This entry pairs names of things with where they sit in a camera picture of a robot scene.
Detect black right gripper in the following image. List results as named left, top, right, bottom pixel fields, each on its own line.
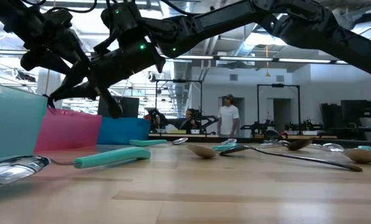
left=49, top=40, right=167, bottom=119

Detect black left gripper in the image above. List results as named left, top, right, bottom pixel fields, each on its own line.
left=20, top=14, right=91, bottom=75

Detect white building column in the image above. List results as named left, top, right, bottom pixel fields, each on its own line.
left=37, top=67, right=64, bottom=108

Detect black monitor back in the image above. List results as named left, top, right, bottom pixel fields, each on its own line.
left=97, top=96, right=140, bottom=118

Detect pink plastic bin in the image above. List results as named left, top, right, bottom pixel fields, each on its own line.
left=34, top=108, right=103, bottom=152

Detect blue plastic bin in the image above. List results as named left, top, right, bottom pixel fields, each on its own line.
left=97, top=117, right=151, bottom=146

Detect translucent teal plastic bin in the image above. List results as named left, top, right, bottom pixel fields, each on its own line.
left=0, top=82, right=48, bottom=162

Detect background wooden workbench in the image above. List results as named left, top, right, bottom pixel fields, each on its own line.
left=148, top=133, right=338, bottom=140

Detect grey doorway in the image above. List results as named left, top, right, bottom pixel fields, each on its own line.
left=218, top=97, right=245, bottom=138

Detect long ceiling light strip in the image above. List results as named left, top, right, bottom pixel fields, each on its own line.
left=0, top=49, right=349, bottom=67

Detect black dome-shaped object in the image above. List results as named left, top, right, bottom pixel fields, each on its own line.
left=263, top=129, right=282, bottom=140

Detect black background monitors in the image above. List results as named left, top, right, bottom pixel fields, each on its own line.
left=320, top=99, right=371, bottom=135

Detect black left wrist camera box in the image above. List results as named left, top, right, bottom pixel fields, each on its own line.
left=42, top=8, right=73, bottom=31

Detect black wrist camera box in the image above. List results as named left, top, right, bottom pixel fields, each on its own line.
left=42, top=8, right=73, bottom=31
left=100, top=1, right=142, bottom=34

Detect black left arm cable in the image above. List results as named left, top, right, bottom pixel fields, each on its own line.
left=20, top=0, right=98, bottom=14

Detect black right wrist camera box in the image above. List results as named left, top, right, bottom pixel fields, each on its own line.
left=100, top=1, right=142, bottom=34

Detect black metal rig frame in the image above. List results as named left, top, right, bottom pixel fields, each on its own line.
left=155, top=79, right=204, bottom=134
left=256, top=83, right=301, bottom=138

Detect silver round ventilation duct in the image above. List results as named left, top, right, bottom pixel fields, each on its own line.
left=169, top=60, right=193, bottom=108

